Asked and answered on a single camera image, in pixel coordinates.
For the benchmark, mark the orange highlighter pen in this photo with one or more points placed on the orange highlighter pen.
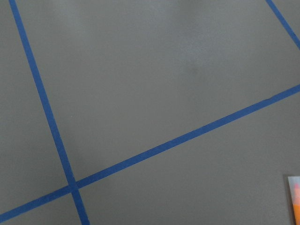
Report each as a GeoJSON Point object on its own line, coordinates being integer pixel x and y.
{"type": "Point", "coordinates": [294, 185]}

